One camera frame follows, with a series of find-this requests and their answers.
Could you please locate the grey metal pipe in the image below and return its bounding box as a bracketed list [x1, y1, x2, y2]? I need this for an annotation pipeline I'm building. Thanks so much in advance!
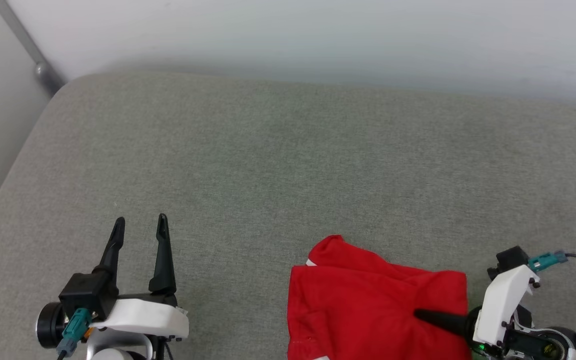
[0, 0, 67, 97]

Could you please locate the teal right cable connector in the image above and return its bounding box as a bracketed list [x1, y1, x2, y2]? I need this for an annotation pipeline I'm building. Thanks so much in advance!
[527, 250, 569, 273]

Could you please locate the red shirt with white sleeves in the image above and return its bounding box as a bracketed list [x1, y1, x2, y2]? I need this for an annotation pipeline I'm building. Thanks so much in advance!
[286, 234, 470, 360]

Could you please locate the teal left cable connector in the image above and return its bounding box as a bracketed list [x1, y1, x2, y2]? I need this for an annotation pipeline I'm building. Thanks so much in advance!
[57, 308, 93, 358]

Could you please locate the grey fabric sofa cushion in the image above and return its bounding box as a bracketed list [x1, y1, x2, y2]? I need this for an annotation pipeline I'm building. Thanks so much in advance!
[0, 71, 576, 360]

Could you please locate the teal cable connector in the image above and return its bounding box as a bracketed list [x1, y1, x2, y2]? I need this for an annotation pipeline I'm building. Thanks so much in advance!
[527, 250, 569, 273]
[57, 308, 93, 358]

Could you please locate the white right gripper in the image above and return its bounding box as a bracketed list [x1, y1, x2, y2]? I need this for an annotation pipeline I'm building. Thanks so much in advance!
[412, 264, 542, 357]

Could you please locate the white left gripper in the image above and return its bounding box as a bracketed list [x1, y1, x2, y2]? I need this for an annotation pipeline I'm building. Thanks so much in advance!
[36, 213, 190, 350]

